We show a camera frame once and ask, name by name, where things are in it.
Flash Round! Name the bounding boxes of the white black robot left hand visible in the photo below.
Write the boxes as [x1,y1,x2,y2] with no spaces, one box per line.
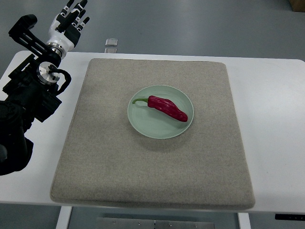
[47,0,90,58]

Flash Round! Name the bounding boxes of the red pepper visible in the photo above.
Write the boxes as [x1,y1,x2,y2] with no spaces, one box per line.
[132,95,188,122]

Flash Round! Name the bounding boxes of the black table control panel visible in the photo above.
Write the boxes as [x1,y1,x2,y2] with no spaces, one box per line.
[274,214,305,221]

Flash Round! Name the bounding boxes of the cardboard box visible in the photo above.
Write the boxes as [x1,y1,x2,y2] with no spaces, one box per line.
[289,0,305,12]

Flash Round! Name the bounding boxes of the white table leg right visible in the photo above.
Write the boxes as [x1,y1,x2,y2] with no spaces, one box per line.
[237,213,251,229]

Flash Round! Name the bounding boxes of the white table leg left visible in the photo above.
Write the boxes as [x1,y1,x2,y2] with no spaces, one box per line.
[56,206,72,229]

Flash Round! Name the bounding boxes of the beige felt mat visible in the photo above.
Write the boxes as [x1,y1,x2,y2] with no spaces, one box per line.
[50,59,255,210]

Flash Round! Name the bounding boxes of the light green plate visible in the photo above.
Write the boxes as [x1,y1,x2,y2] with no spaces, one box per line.
[127,85,194,139]

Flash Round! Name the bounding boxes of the white table leg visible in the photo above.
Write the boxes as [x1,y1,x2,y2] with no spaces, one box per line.
[56,206,72,229]
[237,213,251,229]

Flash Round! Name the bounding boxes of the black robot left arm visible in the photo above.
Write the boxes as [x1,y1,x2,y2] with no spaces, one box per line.
[0,14,71,176]

